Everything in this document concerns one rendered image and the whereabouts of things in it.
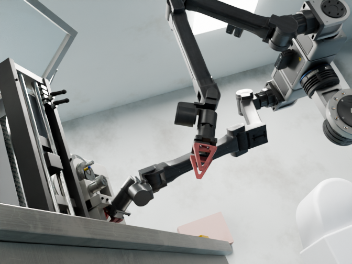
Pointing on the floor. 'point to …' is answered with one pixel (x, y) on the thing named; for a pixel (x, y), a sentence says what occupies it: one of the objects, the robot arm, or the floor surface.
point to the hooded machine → (327, 223)
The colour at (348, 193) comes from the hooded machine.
